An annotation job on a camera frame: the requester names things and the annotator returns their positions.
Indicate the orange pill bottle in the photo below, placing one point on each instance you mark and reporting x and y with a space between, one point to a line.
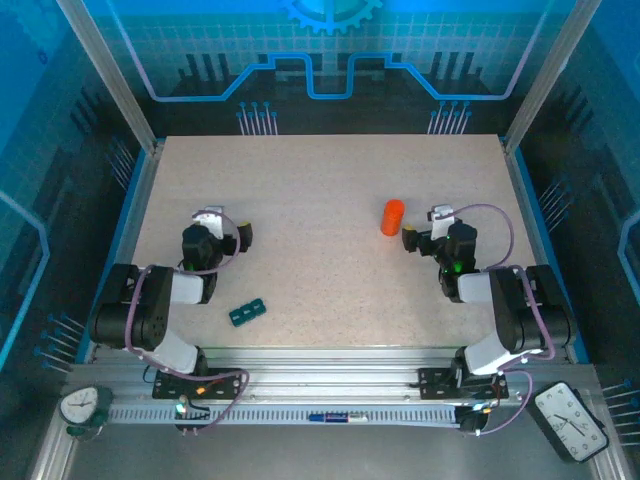
390 222

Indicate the blue white marker pen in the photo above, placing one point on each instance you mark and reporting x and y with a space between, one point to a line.
335 417

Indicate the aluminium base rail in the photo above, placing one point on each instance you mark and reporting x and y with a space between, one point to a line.
325 375

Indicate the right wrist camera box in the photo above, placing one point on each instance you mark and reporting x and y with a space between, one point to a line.
440 225

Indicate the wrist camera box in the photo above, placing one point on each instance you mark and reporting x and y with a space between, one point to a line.
440 225
216 225

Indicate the green round alarm clock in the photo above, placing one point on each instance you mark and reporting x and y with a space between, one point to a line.
80 402

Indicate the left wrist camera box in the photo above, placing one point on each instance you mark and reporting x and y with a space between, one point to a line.
216 225

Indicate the aluminium table side rail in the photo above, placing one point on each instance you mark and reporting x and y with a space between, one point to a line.
135 210
522 200

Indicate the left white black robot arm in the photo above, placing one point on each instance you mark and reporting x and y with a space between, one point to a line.
185 287

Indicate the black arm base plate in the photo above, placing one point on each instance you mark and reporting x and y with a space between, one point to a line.
225 385
435 385

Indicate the aluminium frame post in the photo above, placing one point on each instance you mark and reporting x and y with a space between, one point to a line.
545 75
107 65

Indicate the teal pill organizer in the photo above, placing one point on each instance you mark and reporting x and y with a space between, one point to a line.
247 312

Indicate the black controller box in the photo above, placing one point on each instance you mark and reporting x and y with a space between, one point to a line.
192 412
472 420

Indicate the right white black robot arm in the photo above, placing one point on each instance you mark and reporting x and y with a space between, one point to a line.
475 287

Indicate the black alarm clock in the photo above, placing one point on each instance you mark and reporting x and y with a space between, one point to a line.
565 417

